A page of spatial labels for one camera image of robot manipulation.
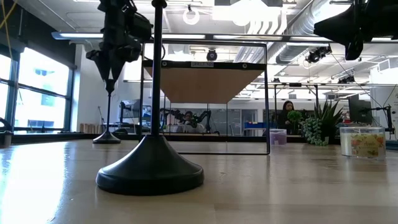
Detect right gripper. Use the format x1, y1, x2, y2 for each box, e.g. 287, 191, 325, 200
313, 0, 398, 62

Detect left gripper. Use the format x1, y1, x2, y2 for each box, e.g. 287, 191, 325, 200
86, 12, 142, 83

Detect black metal candlestick holder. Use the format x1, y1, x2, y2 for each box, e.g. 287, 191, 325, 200
92, 79, 122, 144
95, 0, 205, 196

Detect yellow candle jar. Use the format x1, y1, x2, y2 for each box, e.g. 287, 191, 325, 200
339, 126, 387, 161

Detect overhead light bar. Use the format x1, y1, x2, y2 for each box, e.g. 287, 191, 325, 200
51, 30, 398, 44

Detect wooden blocks row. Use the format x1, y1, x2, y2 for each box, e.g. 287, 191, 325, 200
80, 123, 100, 134

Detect background computer monitor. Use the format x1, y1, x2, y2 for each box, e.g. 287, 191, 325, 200
348, 95, 373, 124

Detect artificial green potted plant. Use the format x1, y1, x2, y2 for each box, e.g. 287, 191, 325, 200
300, 100, 345, 147

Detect round green topiary plant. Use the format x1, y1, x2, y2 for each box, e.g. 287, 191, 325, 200
286, 110, 303, 124

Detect person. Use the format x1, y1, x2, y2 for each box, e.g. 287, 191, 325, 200
175, 111, 206, 134
276, 100, 296, 135

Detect blue storage bins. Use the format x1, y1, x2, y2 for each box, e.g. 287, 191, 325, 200
244, 121, 269, 130

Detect black hanging camera cluster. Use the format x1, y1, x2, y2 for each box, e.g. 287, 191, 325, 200
305, 45, 333, 64

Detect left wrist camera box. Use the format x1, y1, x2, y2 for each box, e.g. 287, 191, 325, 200
132, 11, 154, 42

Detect silver ventilation duct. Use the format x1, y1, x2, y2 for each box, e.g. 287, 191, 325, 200
233, 0, 352, 65

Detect black table frame rails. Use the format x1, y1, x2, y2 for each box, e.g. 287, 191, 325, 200
0, 117, 398, 152

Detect white ring lamp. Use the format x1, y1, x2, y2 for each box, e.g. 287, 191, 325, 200
182, 6, 201, 26

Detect wooden shelf black metal frame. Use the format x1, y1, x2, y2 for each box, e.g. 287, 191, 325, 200
138, 39, 271, 156

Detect yellow cord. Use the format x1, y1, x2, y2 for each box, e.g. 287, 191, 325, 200
0, 0, 18, 60

